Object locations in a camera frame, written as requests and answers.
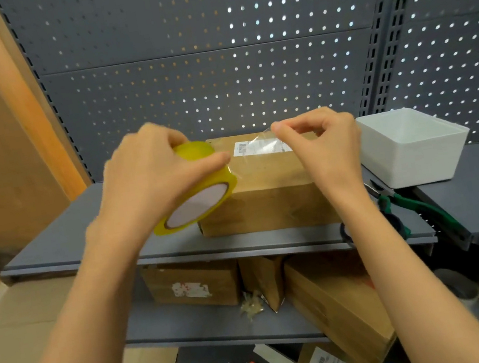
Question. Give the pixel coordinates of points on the grey perforated back panel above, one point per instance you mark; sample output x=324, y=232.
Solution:
x=203, y=67
x=453, y=41

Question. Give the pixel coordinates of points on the cardboard box red lettering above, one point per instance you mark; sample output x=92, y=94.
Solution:
x=336, y=308

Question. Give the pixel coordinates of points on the brown cardboard box white labels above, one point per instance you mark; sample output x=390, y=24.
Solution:
x=270, y=201

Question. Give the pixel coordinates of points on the white tape roll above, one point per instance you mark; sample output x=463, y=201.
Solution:
x=458, y=287

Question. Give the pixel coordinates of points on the person's right forearm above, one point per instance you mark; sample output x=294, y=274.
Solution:
x=419, y=286

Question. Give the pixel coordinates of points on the white plastic bin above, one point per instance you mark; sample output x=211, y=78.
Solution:
x=411, y=147

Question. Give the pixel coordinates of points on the cardboard box torn white sticker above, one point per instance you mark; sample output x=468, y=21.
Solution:
x=192, y=284

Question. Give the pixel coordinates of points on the person's left forearm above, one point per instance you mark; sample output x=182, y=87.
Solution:
x=74, y=336

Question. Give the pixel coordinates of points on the person's right hand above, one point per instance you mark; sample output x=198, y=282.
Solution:
x=330, y=151

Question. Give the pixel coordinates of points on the person's left hand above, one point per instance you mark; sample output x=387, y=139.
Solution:
x=148, y=180

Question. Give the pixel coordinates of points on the grey slotted upright post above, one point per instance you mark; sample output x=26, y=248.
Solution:
x=391, y=23
x=46, y=92

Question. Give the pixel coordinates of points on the black scissors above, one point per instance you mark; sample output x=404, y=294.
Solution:
x=347, y=234

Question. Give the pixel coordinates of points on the yellow tape roll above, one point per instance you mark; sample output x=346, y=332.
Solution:
x=205, y=193

